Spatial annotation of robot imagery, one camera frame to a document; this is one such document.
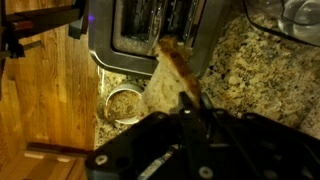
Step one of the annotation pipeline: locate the stainless steel two-slot toaster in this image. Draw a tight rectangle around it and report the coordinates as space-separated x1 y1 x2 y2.
87 0 234 80

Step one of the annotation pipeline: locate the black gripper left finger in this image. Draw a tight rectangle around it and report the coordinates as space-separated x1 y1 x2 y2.
177 91 195 116

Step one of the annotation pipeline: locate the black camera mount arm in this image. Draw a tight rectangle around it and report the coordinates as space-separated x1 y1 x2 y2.
0 0 84 61

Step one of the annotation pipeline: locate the black power cord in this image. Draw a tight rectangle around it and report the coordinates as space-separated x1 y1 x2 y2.
242 0 320 48

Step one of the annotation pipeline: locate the white ceramic bowl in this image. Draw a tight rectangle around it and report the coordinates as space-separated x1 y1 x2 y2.
104 83 145 126

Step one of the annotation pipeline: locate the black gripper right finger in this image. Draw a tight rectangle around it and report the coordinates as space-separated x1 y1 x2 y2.
199 92 217 113

